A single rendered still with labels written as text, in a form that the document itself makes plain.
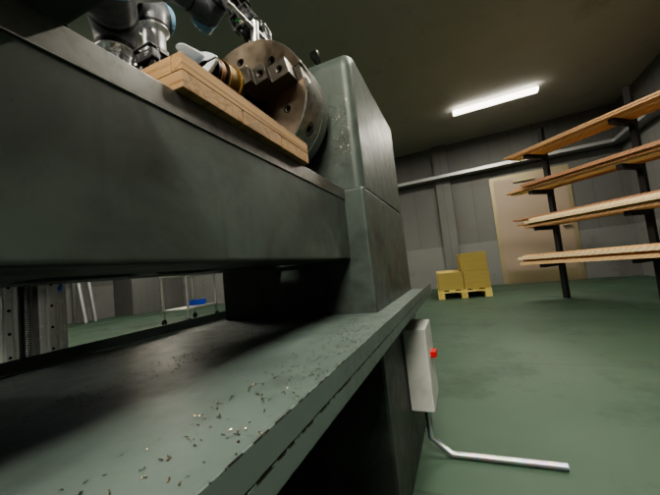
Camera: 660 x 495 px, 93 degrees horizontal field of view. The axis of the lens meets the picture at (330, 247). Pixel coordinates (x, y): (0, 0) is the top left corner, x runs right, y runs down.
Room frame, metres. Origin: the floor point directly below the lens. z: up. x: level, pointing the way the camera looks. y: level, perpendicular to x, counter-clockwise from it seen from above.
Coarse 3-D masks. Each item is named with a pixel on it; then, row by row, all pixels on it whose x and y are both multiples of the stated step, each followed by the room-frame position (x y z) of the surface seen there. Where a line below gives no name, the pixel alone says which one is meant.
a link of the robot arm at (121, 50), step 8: (96, 32) 0.75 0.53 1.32; (104, 32) 0.75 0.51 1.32; (112, 32) 0.76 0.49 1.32; (128, 32) 0.77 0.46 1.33; (136, 32) 0.79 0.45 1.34; (96, 40) 0.76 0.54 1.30; (104, 40) 0.75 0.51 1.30; (112, 40) 0.76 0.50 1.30; (120, 40) 0.77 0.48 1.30; (128, 40) 0.78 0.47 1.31; (136, 40) 0.80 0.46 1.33; (104, 48) 0.76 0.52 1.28; (112, 48) 0.77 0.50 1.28; (120, 48) 0.77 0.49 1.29; (128, 48) 0.78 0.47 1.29; (120, 56) 0.77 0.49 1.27; (128, 56) 0.79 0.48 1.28
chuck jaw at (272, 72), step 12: (252, 72) 0.66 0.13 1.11; (264, 72) 0.65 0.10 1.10; (276, 72) 0.66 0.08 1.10; (288, 72) 0.65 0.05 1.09; (300, 72) 0.68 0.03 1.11; (252, 84) 0.65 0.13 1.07; (264, 84) 0.66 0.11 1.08; (276, 84) 0.68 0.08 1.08; (288, 84) 0.69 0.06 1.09; (252, 96) 0.69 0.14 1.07; (264, 96) 0.70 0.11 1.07
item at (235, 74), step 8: (224, 64) 0.61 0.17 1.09; (216, 72) 0.59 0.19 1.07; (224, 72) 0.60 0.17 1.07; (232, 72) 0.62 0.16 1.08; (240, 72) 0.64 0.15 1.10; (224, 80) 0.61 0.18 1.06; (232, 80) 0.62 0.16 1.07; (240, 80) 0.64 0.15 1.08; (232, 88) 0.63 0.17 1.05; (240, 88) 0.64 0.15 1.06
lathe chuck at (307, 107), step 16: (240, 48) 0.74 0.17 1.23; (256, 48) 0.72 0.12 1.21; (272, 48) 0.71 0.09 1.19; (288, 48) 0.69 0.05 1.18; (240, 64) 0.75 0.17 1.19; (256, 64) 0.72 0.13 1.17; (272, 64) 0.71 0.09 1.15; (304, 80) 0.68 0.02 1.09; (288, 96) 0.70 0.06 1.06; (304, 96) 0.68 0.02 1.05; (320, 96) 0.75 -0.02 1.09; (272, 112) 0.71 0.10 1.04; (288, 112) 0.70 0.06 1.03; (304, 112) 0.69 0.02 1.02; (320, 112) 0.75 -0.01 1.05; (288, 128) 0.70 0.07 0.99; (304, 128) 0.71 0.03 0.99
